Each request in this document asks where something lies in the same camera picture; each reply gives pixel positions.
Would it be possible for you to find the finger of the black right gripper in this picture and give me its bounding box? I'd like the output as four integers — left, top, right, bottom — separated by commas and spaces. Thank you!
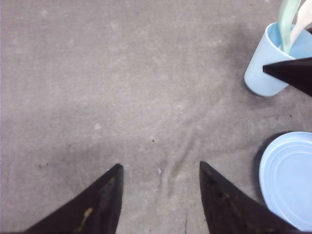
262, 57, 312, 97

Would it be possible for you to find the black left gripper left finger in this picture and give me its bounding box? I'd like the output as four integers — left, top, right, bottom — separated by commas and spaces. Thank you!
25, 164, 123, 234

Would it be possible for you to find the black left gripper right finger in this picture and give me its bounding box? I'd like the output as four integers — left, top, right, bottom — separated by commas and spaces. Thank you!
199, 161, 302, 234

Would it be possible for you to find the light blue plastic cup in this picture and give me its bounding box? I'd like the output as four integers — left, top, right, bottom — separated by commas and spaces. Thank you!
244, 22, 312, 97

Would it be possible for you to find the white plastic fork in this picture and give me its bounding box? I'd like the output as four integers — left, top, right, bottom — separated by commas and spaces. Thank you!
290, 0, 312, 47

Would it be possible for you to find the mint green plastic spoon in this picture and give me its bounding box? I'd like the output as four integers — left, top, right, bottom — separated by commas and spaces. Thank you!
278, 0, 301, 54

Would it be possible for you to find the blue plastic plate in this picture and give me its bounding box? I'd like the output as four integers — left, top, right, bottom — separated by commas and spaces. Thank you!
259, 132, 312, 232

